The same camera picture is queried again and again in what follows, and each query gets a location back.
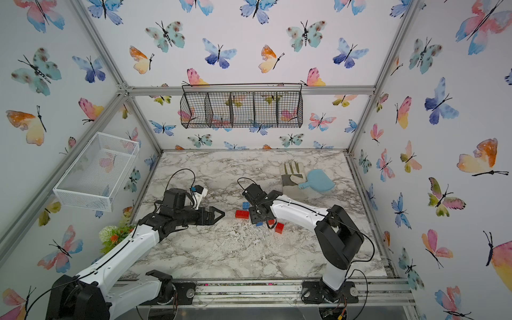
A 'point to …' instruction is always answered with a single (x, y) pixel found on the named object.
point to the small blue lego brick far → (246, 205)
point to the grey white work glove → (293, 183)
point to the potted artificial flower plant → (110, 235)
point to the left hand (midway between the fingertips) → (219, 212)
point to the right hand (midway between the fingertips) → (260, 213)
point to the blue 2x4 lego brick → (259, 224)
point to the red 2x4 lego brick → (242, 214)
